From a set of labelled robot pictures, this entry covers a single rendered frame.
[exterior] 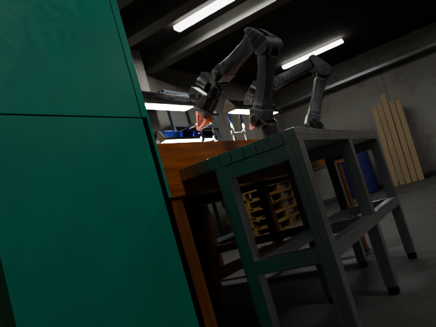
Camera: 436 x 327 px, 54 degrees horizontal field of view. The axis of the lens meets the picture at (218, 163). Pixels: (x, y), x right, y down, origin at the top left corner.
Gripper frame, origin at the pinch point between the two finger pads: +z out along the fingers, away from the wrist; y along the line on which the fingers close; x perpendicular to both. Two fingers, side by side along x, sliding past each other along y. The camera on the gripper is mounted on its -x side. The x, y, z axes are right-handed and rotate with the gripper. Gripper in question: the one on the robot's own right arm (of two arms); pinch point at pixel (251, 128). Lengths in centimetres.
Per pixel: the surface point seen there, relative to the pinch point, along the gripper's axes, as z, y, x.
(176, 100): 0.5, 31.2, -26.7
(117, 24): -31, 94, -12
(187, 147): -2, 71, 17
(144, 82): 100, -236, -292
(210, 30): 4, -279, -258
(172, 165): 2, 81, 21
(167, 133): 43, -26, -67
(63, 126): -9, 123, 15
